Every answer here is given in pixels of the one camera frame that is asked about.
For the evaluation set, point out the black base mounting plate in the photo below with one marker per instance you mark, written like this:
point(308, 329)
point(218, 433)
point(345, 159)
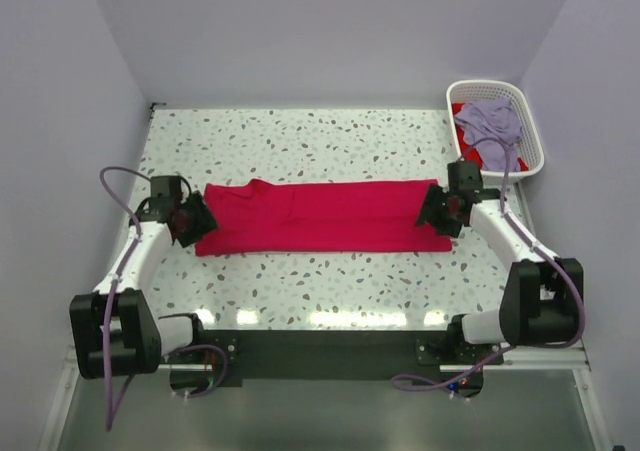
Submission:
point(207, 375)

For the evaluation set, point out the white perforated laundry basket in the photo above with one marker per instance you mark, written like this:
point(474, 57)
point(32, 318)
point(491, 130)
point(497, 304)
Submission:
point(530, 149)

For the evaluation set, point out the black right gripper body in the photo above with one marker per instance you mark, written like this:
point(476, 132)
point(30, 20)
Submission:
point(436, 211)

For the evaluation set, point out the crimson red t shirt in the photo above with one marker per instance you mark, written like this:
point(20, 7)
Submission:
point(370, 216)

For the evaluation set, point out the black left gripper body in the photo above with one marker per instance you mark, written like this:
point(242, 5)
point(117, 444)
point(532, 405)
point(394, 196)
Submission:
point(197, 219)

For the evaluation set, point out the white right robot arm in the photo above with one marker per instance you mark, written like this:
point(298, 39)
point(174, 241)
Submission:
point(542, 303)

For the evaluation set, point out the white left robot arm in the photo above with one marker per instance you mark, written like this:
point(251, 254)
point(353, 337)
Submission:
point(115, 332)

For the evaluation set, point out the aluminium extrusion rail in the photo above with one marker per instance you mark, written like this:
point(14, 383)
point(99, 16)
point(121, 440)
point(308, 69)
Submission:
point(550, 358)

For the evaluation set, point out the red t shirt in basket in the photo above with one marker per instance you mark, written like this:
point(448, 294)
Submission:
point(470, 153)

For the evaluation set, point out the lavender t shirt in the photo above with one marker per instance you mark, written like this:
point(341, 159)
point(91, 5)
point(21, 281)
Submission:
point(492, 131)

